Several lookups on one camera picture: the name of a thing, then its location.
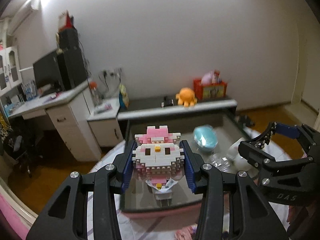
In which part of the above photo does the clear glass bottle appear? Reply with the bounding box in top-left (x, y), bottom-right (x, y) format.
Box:
top-left (208, 153), bottom-right (237, 174)

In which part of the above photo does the teal round plastic container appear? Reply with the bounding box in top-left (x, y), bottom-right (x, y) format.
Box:
top-left (193, 125), bottom-right (218, 153)

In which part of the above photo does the pink white brick figure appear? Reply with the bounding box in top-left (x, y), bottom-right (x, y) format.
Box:
top-left (132, 126), bottom-right (184, 184)

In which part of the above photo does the black floor scale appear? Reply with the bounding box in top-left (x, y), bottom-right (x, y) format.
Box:
top-left (235, 115), bottom-right (255, 127)

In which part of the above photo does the pink black storage box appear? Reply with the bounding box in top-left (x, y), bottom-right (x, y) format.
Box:
top-left (120, 112), bottom-right (249, 218)

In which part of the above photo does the low black white cabinet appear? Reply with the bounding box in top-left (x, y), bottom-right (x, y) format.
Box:
top-left (117, 96), bottom-right (238, 121)

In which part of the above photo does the white nightstand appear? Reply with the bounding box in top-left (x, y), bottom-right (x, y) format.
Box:
top-left (87, 98), bottom-right (123, 147)

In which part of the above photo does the red toy box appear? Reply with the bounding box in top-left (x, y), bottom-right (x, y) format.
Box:
top-left (193, 79), bottom-right (227, 100)

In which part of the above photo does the yellow snack bag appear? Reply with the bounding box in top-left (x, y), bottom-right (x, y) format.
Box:
top-left (119, 83), bottom-right (129, 109)

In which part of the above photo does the white desk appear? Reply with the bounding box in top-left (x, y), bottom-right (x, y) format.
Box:
top-left (8, 80), bottom-right (101, 162)

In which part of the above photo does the orange cap water bottle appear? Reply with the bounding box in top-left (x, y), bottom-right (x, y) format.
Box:
top-left (89, 81), bottom-right (102, 106)

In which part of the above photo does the pink plush toy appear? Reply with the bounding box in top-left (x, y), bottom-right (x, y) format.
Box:
top-left (201, 71), bottom-right (214, 86)

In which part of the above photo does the orange octopus plush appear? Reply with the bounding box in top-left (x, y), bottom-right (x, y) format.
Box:
top-left (176, 87), bottom-right (197, 107)

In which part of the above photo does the black office chair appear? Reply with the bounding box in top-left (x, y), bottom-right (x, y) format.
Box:
top-left (0, 112), bottom-right (36, 178)

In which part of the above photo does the pink bed quilt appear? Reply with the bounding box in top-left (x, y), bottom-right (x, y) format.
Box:
top-left (1, 193), bottom-right (30, 239)

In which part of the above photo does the black computer tower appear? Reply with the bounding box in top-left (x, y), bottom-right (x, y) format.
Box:
top-left (56, 47), bottom-right (87, 90)

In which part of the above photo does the black computer monitor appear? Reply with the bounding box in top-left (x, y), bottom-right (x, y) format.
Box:
top-left (33, 50), bottom-right (62, 97)

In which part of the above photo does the white glass door cabinet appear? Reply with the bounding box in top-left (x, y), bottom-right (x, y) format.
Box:
top-left (0, 46), bottom-right (22, 96)

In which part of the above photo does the black speaker box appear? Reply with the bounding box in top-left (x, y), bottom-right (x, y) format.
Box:
top-left (58, 28), bottom-right (79, 50)

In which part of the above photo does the red white desk calendar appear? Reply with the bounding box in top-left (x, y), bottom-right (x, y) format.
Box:
top-left (58, 10), bottom-right (74, 32)

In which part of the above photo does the white air conditioner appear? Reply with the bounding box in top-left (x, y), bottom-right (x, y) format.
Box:
top-left (7, 0), bottom-right (40, 36)

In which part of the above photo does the white wall power strip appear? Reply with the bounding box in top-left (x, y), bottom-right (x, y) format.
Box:
top-left (102, 67), bottom-right (123, 78)

